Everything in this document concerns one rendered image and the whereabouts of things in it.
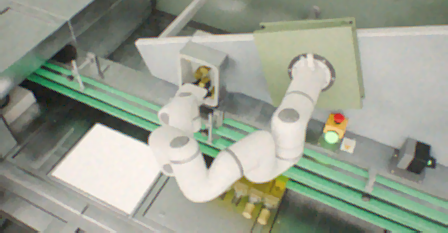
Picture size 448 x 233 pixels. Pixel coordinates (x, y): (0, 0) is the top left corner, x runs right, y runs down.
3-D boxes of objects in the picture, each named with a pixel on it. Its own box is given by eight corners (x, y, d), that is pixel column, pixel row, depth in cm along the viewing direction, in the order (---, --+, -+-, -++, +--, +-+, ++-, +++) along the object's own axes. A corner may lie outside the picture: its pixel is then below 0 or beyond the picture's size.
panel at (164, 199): (97, 124, 183) (48, 179, 163) (96, 120, 181) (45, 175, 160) (274, 200, 158) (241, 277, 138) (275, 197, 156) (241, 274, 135)
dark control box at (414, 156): (399, 149, 139) (395, 166, 134) (407, 136, 134) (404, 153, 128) (422, 157, 137) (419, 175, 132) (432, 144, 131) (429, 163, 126)
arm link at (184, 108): (194, 154, 119) (204, 120, 137) (186, 118, 113) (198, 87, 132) (168, 155, 120) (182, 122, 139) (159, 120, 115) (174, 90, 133)
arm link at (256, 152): (244, 163, 95) (246, 200, 105) (313, 119, 104) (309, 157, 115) (221, 141, 101) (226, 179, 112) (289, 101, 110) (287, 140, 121)
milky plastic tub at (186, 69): (189, 81, 167) (179, 94, 161) (187, 40, 150) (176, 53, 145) (225, 94, 162) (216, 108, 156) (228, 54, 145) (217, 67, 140)
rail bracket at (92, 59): (102, 65, 183) (70, 95, 169) (94, 37, 170) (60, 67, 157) (110, 68, 181) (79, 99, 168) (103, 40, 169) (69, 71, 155)
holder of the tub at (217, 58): (190, 89, 171) (182, 101, 166) (188, 40, 150) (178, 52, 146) (225, 102, 166) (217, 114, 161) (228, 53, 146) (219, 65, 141)
